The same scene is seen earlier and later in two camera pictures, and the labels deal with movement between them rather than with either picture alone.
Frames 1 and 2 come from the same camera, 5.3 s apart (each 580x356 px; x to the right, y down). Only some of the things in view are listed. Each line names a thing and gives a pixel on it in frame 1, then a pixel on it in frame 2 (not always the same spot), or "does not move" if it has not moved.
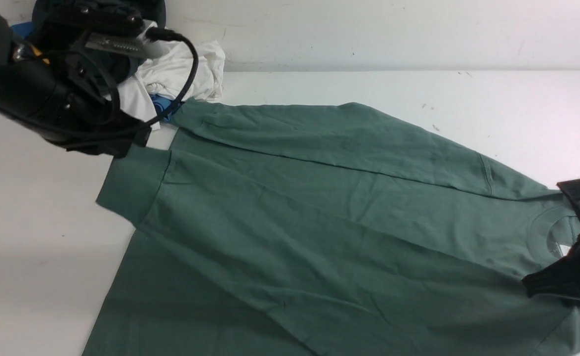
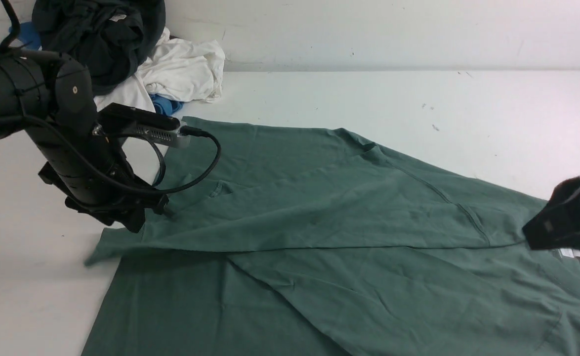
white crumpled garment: (166, 74) does not move
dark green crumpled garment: (67, 24) does not move
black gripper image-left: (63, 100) -> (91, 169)
